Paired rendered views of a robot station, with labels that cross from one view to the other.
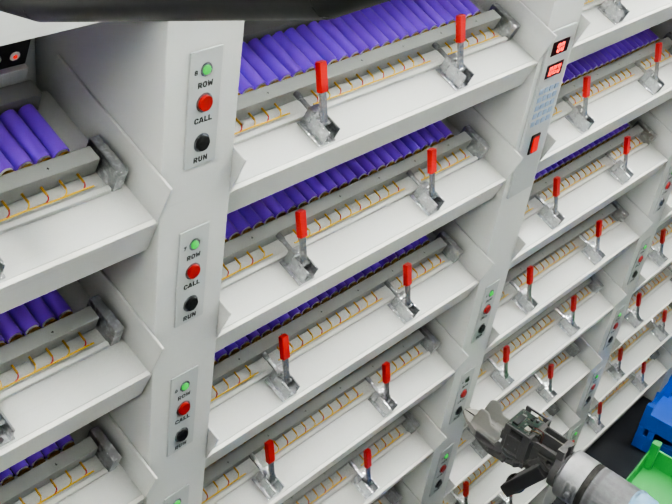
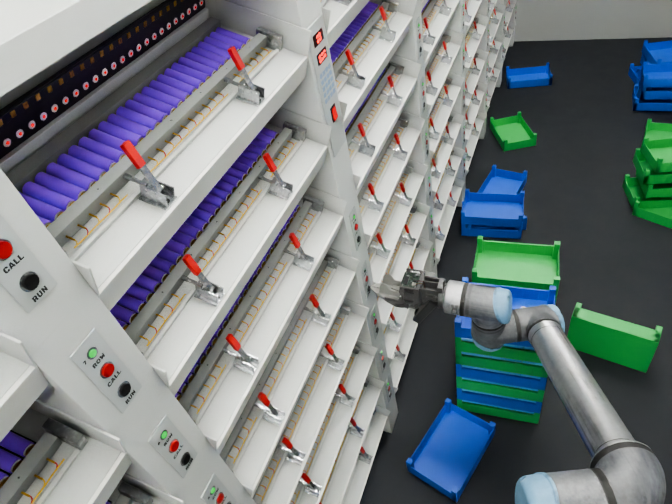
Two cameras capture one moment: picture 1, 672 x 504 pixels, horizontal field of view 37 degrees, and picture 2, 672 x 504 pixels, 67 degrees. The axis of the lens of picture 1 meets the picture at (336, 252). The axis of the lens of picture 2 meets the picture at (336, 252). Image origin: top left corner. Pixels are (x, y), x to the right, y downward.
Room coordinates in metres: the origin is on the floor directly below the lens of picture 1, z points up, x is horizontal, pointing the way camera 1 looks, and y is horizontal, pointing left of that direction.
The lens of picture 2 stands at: (0.45, -0.11, 1.89)
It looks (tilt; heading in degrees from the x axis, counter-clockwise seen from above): 43 degrees down; 354
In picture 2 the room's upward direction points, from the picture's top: 14 degrees counter-clockwise
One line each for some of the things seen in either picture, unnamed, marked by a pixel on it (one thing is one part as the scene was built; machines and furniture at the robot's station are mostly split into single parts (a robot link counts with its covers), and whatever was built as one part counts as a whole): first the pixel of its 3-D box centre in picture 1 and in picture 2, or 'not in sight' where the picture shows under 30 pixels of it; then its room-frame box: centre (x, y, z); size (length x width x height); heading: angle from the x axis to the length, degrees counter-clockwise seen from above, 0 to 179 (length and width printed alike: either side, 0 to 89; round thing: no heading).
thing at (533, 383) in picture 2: not in sight; (501, 353); (1.39, -0.70, 0.28); 0.30 x 0.20 x 0.08; 57
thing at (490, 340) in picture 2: not in sight; (491, 327); (1.22, -0.56, 0.71); 0.12 x 0.09 x 0.12; 76
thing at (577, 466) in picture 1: (573, 478); (453, 298); (1.27, -0.47, 0.83); 0.10 x 0.05 x 0.09; 143
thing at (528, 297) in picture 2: not in sight; (505, 311); (1.39, -0.70, 0.52); 0.30 x 0.20 x 0.08; 57
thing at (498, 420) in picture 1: (491, 412); (387, 281); (1.40, -0.33, 0.83); 0.09 x 0.03 x 0.06; 53
